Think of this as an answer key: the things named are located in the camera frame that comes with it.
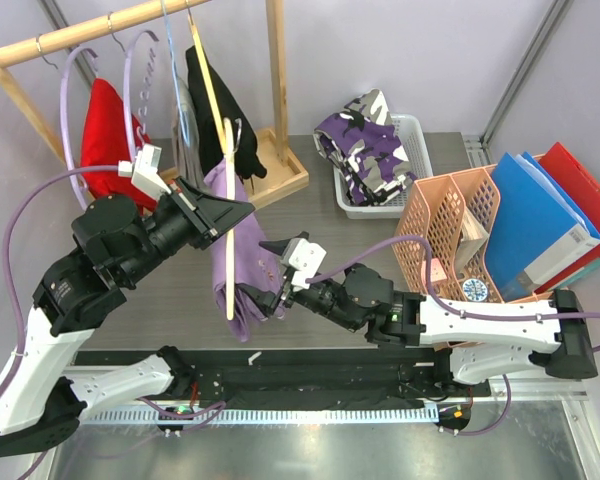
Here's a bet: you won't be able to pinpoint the red folder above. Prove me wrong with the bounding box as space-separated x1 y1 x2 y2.
535 142 600 294

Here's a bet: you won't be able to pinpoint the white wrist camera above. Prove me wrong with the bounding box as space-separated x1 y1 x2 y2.
281 237 327 292
118 143 171 201

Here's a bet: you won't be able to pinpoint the aluminium rail frame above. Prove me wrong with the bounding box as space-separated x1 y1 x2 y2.
34 377 600 479

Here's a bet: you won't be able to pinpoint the wooden clothes rack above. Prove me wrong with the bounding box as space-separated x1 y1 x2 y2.
0 1 309 209

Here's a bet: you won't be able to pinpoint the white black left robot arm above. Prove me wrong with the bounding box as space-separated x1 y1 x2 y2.
0 178 255 458

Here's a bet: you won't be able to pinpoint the pink desk organizer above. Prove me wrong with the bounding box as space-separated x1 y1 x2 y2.
393 168 571 352

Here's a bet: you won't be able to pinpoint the blue folder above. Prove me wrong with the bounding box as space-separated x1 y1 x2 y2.
485 152 600 302

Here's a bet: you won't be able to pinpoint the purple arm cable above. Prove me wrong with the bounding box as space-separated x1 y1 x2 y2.
302 235 600 437
0 165 229 459

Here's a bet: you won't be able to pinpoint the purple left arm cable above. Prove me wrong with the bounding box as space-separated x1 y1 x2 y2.
0 165 229 459

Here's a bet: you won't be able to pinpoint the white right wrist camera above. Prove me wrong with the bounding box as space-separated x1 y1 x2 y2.
281 237 327 292

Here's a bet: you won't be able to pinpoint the lilac plastic hanger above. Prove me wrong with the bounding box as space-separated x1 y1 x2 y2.
107 12 159 162

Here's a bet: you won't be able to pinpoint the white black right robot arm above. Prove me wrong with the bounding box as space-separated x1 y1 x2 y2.
236 233 598 396

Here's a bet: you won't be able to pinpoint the grey trousers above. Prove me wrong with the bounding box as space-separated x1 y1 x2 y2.
172 76 207 191

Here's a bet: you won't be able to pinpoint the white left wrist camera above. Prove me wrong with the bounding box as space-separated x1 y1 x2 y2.
118 143 171 201

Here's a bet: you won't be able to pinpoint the white slotted cable duct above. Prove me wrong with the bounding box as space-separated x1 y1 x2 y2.
85 404 439 426

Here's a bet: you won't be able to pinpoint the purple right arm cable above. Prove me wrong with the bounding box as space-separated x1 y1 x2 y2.
302 235 600 437

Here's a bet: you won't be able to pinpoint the teal folder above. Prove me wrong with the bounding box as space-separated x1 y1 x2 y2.
556 258 600 289

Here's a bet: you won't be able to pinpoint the pink power socket cube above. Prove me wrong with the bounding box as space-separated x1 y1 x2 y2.
429 257 448 288

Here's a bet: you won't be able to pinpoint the yellow hanger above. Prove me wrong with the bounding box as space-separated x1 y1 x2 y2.
186 1 227 155

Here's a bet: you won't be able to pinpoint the lilac hanger with red trousers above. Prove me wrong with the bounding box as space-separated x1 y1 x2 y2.
59 46 98 210

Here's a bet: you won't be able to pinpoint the light blue hanger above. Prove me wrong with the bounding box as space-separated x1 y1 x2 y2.
160 0 191 147

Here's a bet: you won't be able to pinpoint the red trousers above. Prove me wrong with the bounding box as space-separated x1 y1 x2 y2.
80 78 156 213

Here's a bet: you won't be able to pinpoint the cream white hanger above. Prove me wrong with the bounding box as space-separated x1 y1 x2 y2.
223 117 237 321

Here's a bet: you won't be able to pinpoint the black trousers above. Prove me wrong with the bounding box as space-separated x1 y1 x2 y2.
184 45 269 181

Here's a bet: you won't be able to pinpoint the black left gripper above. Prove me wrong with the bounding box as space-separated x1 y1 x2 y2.
117 175 253 287

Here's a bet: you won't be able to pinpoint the white plastic basket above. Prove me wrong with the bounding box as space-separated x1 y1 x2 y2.
333 114 433 220

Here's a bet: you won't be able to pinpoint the purple camouflage trousers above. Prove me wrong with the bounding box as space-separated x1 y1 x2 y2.
313 88 417 206

